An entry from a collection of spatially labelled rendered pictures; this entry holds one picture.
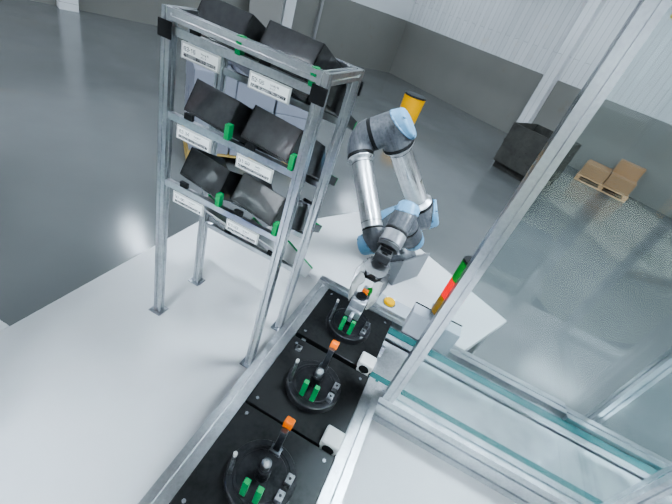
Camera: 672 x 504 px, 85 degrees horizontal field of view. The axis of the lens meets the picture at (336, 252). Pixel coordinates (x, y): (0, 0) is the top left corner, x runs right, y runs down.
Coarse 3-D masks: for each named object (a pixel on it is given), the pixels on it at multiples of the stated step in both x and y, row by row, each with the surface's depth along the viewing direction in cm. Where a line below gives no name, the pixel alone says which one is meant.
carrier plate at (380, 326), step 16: (320, 304) 118; (320, 320) 113; (384, 320) 121; (304, 336) 106; (320, 336) 108; (368, 336) 114; (384, 336) 116; (336, 352) 105; (352, 352) 107; (368, 352) 108
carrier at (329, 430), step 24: (288, 360) 98; (312, 360) 98; (336, 360) 103; (264, 384) 90; (288, 384) 90; (312, 384) 91; (336, 384) 92; (360, 384) 99; (264, 408) 85; (288, 408) 87; (312, 408) 87; (336, 408) 91; (312, 432) 84; (336, 432) 84
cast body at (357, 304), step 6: (354, 294) 107; (360, 294) 107; (354, 300) 105; (360, 300) 106; (366, 300) 107; (348, 306) 107; (354, 306) 106; (360, 306) 105; (348, 312) 107; (354, 312) 106; (360, 312) 106; (348, 318) 106; (354, 318) 107
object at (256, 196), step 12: (240, 180) 87; (252, 180) 86; (240, 192) 87; (252, 192) 86; (264, 192) 85; (276, 192) 84; (240, 204) 87; (252, 204) 86; (264, 204) 85; (276, 204) 84; (300, 204) 91; (264, 216) 85; (276, 216) 84; (300, 216) 95; (300, 228) 98
